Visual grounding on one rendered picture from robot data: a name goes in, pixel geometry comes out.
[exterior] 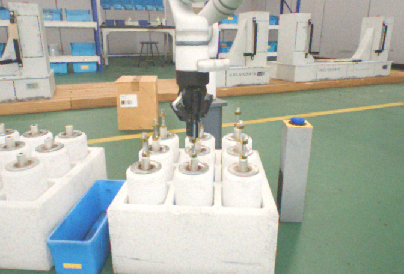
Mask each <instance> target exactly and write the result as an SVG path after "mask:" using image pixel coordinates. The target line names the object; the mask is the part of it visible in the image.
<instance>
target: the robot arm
mask: <svg viewBox="0 0 404 274"><path fill-rule="evenodd" d="M168 1H169V4H170V8H171V12H172V15H173V19H174V23H175V26H176V55H175V60H176V84H177V85H178V86H179V91H178V93H177V96H178V98H177V99H176V100H175V102H170V106H171V108H172V110H173V111H174V113H175V114H176V115H177V117H178V119H179V120H180V121H184V122H186V134H187V137H188V138H190V139H195V138H198V137H200V132H201V131H200V121H201V120H202V118H203V117H204V118H205V117H206V115H207V113H208V111H209V108H210V106H211V104H212V102H214V101H216V71H219V70H226V69H230V61H229V60H228V59H216V55H217V52H218V36H219V26H218V22H220V21H222V20H224V19H226V18H228V17H230V16H231V15H232V14H233V13H234V12H235V11H236V10H237V9H238V8H239V7H240V6H241V5H242V3H243V2H244V1H245V0H168ZM206 1H209V2H208V3H207V4H206V6H205V7H204V8H203V9H202V10H201V11H200V12H199V13H198V14H197V15H196V14H195V13H194V10H193V8H192V3H199V2H206ZM189 114H190V115H191V117H189Z"/></svg>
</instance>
